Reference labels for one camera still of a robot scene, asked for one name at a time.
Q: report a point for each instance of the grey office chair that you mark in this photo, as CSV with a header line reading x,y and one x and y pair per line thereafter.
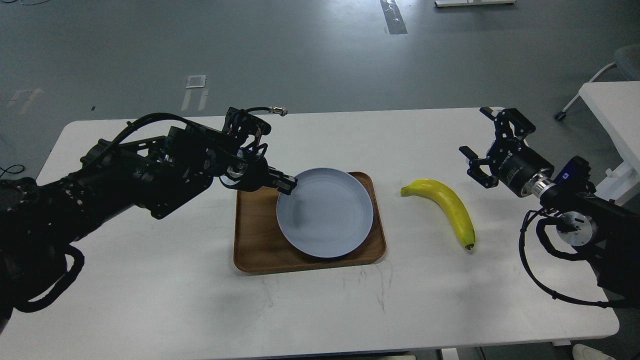
x,y
626,60

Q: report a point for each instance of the yellow banana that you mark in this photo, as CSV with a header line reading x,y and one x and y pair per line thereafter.
x,y
450,203

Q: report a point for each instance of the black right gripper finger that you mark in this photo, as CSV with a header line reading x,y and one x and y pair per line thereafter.
x,y
475,171
511,127

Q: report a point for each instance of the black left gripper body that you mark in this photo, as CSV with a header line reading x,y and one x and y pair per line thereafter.
x,y
247,173

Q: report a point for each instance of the brown wooden tray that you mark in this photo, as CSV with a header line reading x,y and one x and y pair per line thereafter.
x,y
261,248

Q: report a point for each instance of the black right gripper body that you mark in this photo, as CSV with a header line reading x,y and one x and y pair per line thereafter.
x,y
516,165

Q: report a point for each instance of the light blue round plate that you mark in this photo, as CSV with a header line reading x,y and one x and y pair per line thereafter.
x,y
328,215

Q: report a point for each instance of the white furniture base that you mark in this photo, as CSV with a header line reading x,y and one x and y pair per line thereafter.
x,y
468,3

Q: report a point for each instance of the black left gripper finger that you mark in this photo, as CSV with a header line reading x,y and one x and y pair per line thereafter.
x,y
283,183

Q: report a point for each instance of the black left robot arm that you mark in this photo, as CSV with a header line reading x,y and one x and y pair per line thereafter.
x,y
159,162

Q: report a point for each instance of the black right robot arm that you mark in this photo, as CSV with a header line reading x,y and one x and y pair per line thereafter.
x,y
573,223

